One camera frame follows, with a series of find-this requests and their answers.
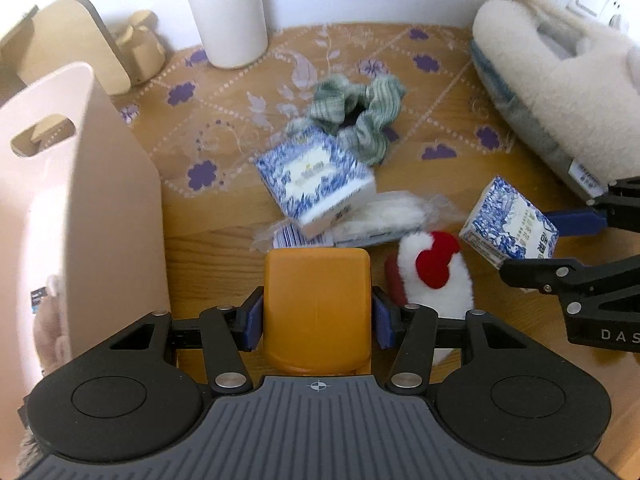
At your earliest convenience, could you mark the brown hedgehog plush toy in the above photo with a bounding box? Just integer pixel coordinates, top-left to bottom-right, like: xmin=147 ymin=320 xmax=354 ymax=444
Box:
xmin=16 ymin=296 xmax=68 ymax=474

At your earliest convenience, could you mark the beige plastic storage bin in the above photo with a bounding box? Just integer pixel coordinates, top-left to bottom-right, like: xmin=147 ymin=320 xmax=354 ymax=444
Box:
xmin=1 ymin=62 xmax=169 ymax=479

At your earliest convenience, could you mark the orange plastic bottle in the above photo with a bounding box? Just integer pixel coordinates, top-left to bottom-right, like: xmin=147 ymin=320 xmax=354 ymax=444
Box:
xmin=264 ymin=247 xmax=372 ymax=376

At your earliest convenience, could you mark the white wall socket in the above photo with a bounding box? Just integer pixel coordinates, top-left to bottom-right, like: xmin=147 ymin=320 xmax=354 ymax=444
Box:
xmin=566 ymin=0 xmax=626 ymax=32

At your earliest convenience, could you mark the cream fluffy slipper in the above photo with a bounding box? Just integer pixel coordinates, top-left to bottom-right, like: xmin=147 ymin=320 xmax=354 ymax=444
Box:
xmin=471 ymin=0 xmax=639 ymax=200

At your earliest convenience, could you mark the clear plastic packaged pad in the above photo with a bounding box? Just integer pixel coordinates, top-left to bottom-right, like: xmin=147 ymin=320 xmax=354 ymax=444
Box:
xmin=250 ymin=191 xmax=463 ymax=254

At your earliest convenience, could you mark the blue white tissue pack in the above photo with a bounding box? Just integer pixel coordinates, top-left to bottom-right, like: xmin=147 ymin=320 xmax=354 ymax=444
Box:
xmin=459 ymin=176 xmax=559 ymax=269
xmin=254 ymin=127 xmax=376 ymax=238

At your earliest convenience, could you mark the green striped scrunchie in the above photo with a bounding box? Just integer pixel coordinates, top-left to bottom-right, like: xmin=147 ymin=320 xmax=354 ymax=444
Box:
xmin=284 ymin=74 xmax=406 ymax=166

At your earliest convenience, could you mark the wooden phone stand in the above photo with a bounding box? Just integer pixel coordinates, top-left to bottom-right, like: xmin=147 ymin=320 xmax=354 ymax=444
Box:
xmin=1 ymin=0 xmax=166 ymax=96

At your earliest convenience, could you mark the white thermos bottle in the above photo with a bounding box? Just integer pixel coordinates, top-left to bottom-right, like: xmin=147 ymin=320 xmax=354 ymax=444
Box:
xmin=189 ymin=0 xmax=268 ymax=70

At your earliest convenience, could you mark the floral transparent table mat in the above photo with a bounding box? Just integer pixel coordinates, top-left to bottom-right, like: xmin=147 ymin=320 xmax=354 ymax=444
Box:
xmin=116 ymin=24 xmax=514 ymax=200

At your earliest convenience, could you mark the white plush red bow headband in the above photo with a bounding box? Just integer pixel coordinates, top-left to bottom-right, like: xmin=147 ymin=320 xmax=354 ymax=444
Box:
xmin=384 ymin=231 xmax=474 ymax=320

